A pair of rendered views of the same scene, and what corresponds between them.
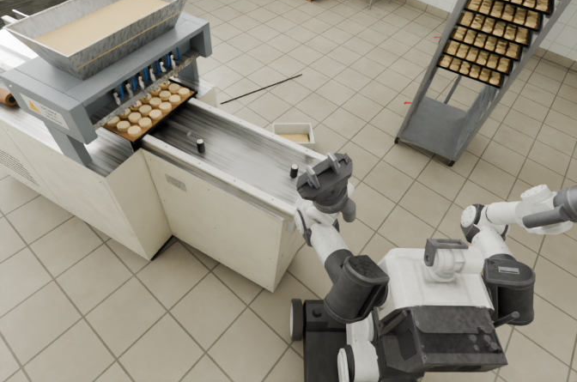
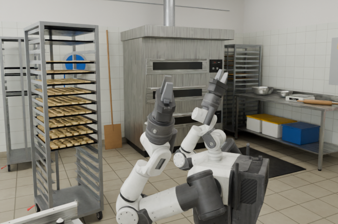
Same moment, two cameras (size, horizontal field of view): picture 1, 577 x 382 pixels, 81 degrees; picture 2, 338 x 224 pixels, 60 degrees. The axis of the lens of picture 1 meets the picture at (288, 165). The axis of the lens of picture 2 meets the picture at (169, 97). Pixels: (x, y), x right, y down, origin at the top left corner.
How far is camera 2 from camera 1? 0.80 m
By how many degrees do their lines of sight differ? 65
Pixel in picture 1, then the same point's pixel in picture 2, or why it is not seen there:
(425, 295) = (226, 164)
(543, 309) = not seen: outside the picture
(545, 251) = (186, 214)
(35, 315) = not seen: outside the picture
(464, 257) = (218, 133)
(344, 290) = (208, 188)
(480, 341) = (256, 160)
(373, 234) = not seen: outside the picture
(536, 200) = (200, 113)
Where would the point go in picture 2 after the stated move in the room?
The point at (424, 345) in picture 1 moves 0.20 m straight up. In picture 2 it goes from (254, 172) to (256, 119)
